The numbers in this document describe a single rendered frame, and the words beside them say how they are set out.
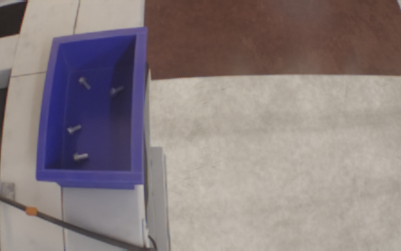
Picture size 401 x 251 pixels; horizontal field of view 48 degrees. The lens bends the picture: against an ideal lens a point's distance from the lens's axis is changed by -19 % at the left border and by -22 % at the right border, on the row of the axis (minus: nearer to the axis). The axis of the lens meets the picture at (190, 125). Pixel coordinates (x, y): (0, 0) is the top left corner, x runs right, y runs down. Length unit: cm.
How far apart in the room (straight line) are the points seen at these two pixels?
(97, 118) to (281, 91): 108
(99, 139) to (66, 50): 15
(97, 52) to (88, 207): 23
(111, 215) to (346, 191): 109
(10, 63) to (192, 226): 90
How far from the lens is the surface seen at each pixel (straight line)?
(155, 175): 119
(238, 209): 161
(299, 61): 187
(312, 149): 171
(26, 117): 83
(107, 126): 78
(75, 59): 81
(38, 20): 94
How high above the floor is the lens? 152
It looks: 63 degrees down
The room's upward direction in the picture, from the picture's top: 1 degrees counter-clockwise
